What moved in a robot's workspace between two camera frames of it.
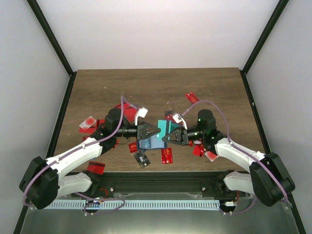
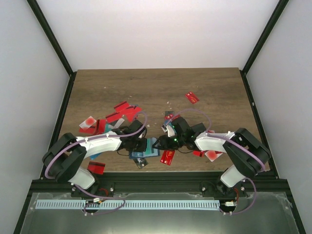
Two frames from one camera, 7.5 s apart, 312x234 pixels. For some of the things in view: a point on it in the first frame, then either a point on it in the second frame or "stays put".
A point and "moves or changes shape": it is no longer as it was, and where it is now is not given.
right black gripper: [181, 135] -> [165, 144]
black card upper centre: [166, 113] stays put
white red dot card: [211, 156] stays put
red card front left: [96, 167] stays put
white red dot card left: [87, 123] stays put
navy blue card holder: [151, 142] moves or changes shape
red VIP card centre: [166, 155] stays put
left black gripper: [142, 131] -> [143, 148]
